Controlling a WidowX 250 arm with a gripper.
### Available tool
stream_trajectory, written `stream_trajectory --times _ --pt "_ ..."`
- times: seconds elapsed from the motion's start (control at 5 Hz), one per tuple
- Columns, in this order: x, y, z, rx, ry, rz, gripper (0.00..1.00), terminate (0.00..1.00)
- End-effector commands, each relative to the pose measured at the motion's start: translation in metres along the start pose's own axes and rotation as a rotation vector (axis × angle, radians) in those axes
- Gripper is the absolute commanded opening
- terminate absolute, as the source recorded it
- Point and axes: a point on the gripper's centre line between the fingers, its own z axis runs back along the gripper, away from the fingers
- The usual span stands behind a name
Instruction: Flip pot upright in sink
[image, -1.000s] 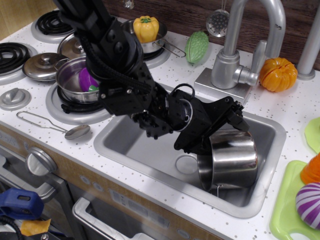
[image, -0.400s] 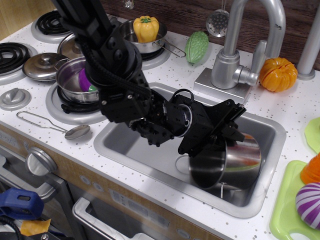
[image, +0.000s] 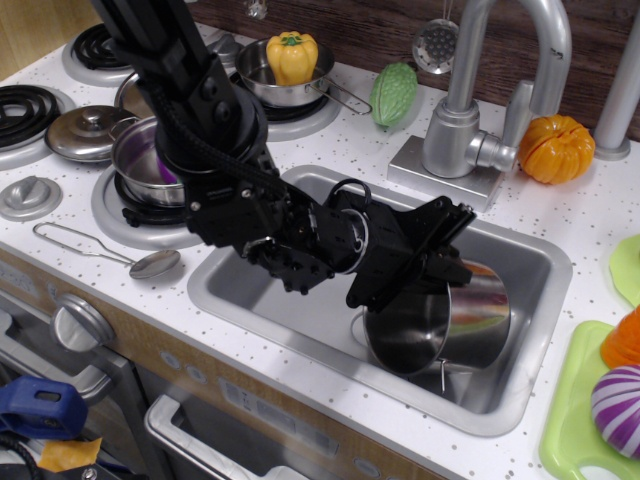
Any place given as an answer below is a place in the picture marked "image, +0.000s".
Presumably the black coil burner front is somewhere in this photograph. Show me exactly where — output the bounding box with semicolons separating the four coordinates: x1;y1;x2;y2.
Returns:
91;167;202;251

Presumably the grey vertical post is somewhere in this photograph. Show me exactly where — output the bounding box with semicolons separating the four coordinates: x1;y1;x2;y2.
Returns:
592;13;639;161

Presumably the orange toy pumpkin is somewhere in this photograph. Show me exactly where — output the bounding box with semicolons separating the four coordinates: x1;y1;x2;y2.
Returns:
517;114;595;185

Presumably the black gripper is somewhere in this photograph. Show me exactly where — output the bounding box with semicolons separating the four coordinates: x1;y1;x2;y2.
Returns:
346;196;476;312

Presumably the steel pot lid front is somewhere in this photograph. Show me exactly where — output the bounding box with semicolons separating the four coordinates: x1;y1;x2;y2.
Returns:
45;105;139;162

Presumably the purple toy eggplant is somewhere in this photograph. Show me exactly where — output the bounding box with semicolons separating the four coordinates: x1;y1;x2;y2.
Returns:
156;156;179;185

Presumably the orange cloth scrap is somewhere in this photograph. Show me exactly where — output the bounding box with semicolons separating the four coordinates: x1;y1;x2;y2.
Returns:
37;438;102;473

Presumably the grey stove knob front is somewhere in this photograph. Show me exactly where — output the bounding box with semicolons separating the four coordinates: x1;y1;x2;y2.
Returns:
1;176;63;221

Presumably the green toy bitter gourd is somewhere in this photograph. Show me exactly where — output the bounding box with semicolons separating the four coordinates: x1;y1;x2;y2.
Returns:
369;62;418;127

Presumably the small steel pan with handle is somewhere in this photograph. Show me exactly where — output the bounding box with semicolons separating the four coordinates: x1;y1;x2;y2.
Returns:
234;38;374;116

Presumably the grey oven dial knob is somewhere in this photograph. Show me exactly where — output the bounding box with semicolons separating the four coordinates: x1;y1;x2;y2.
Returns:
49;293;116;353

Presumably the purple white striped toy onion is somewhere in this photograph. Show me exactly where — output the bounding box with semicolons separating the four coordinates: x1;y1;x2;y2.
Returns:
591;365;639;460

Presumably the metal wire-handled spoon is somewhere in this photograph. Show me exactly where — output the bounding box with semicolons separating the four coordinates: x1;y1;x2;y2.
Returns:
32;222;181;280

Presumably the silver toy faucet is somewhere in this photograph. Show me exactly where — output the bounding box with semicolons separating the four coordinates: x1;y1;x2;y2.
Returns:
387;0;573;213

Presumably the black coil burner far left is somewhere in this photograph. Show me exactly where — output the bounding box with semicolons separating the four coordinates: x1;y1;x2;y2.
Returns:
1;85;76;171

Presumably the light green plastic tray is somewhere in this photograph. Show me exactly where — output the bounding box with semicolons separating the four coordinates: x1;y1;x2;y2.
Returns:
539;320;639;479

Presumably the black coil burner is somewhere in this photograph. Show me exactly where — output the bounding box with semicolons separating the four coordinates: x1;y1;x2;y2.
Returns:
91;167;202;251
1;85;76;171
62;24;133;88
230;73;344;142

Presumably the grey stove knob rear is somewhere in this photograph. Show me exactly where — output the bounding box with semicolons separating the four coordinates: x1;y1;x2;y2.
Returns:
207;33;242;68

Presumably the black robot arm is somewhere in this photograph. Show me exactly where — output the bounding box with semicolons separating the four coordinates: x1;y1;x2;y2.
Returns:
94;1;475;311

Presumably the steel pot lid rear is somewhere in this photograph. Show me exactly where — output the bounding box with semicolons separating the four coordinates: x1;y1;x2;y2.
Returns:
114;73;154;119

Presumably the steel pot lid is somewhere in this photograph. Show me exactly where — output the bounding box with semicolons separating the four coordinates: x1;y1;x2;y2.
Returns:
45;105;139;162
114;73;154;119

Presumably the blue clamp tool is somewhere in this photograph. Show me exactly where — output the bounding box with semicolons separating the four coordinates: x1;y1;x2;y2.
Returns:
1;376;89;440

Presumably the silver oven door handle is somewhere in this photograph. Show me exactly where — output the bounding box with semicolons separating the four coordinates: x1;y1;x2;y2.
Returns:
144;395;306;480

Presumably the yellow toy bell pepper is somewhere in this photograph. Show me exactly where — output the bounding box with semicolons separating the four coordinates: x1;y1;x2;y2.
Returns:
266;31;319;86

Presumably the black coil burner rear right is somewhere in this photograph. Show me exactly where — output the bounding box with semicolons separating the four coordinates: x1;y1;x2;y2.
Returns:
230;73;344;142

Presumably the orange plastic cup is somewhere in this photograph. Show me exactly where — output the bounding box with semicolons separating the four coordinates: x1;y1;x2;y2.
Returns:
600;307;639;369

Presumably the steel pot with eggplant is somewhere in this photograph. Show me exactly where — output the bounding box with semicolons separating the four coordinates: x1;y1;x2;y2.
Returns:
111;117;185;208

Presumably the silver toy sink basin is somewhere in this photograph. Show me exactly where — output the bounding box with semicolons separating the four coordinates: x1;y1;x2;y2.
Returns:
186;164;574;439

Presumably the black coil burner rear left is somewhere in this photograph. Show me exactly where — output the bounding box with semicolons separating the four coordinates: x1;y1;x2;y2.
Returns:
62;24;133;88

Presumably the grey stove knob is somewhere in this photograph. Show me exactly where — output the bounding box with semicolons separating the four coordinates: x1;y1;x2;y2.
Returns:
1;176;63;221
207;33;242;68

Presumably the light green plate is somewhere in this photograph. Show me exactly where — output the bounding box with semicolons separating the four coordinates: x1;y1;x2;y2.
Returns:
609;235;639;307

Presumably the tall stainless steel pot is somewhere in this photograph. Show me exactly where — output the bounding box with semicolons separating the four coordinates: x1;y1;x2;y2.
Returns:
363;262;511;377

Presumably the hanging metal strainer ladle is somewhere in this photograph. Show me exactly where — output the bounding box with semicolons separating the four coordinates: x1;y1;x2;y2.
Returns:
412;1;459;75

